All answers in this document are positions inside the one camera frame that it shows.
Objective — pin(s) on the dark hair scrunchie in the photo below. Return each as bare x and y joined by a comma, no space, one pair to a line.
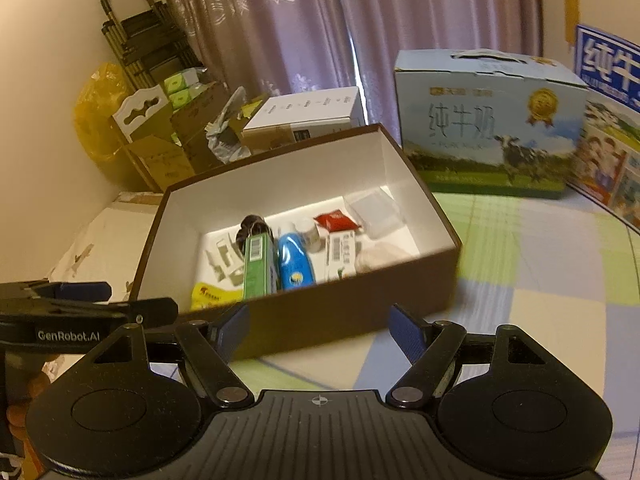
252,227

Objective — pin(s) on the white ointment box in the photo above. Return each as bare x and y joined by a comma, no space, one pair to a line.
340,255

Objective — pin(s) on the light blue milk case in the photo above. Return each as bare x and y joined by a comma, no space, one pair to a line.
480,130

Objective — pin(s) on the yellow packet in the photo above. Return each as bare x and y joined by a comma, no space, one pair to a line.
212,296

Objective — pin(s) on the red packet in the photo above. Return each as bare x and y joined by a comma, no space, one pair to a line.
335,221

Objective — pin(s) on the cardboard box with white flap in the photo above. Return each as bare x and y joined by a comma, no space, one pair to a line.
150,155

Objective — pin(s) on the stack of green tissue packs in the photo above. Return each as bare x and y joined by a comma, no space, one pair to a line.
182,85

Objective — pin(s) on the brown cardboard box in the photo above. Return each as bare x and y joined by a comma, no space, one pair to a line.
200,120
410,280

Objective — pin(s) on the blue and white tube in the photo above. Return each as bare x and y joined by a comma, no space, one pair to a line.
296,265

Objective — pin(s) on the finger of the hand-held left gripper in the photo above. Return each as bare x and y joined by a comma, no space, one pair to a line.
85,291
155,307

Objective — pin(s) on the green carton box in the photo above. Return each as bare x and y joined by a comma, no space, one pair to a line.
257,270

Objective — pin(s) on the white appliance box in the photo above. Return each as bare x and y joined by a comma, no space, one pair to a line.
305,115

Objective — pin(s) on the person's left hand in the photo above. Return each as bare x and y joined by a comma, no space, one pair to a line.
17,417

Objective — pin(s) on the round tub of items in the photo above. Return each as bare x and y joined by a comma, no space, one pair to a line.
230,135

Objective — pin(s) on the yellow plastic bag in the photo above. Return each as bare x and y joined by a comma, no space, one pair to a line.
97,115

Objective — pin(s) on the white hair claw clip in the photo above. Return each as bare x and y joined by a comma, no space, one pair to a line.
225,257

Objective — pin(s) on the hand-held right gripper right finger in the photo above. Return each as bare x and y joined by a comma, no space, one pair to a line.
405,335

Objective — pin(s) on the mauve curtain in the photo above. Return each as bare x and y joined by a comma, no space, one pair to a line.
280,25

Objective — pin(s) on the printed beige cardboard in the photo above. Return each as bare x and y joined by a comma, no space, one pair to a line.
95,245

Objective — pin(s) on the yellow tape strip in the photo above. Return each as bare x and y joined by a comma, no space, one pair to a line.
571,10

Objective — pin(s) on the open brown cardboard box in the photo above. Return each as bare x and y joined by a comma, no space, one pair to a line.
200,120

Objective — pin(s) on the dark blue milk case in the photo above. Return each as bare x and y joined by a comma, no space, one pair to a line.
610,125

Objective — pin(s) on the small white bottle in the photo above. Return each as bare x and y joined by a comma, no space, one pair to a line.
311,235

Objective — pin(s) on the black folding rack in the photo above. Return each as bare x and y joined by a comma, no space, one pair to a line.
140,35

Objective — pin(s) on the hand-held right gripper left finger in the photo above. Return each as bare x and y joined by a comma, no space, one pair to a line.
235,327

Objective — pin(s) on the clear plastic case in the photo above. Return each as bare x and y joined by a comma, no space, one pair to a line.
375,212

